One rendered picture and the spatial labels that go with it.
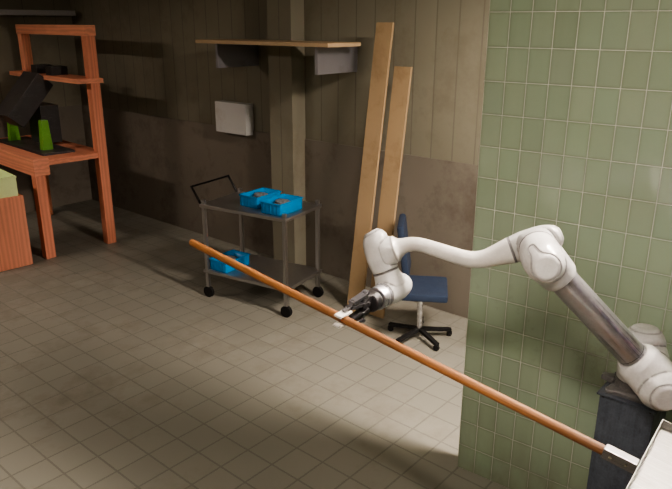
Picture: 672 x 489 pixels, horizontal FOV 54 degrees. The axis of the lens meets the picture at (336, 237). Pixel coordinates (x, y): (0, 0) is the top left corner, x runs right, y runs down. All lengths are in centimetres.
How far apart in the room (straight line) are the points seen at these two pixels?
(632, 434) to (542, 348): 73
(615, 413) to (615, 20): 155
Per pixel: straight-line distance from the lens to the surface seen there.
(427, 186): 556
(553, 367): 341
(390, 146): 536
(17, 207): 723
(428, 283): 514
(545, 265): 226
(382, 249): 249
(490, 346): 350
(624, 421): 283
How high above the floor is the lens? 235
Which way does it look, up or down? 18 degrees down
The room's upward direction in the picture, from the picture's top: straight up
